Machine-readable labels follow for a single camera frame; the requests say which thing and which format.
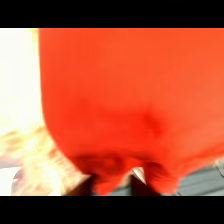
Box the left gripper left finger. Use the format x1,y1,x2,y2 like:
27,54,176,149
67,173,100,197

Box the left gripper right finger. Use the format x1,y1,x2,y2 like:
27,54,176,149
129,173,156,197

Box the red T-shirt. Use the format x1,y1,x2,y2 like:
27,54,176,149
37,27,224,197

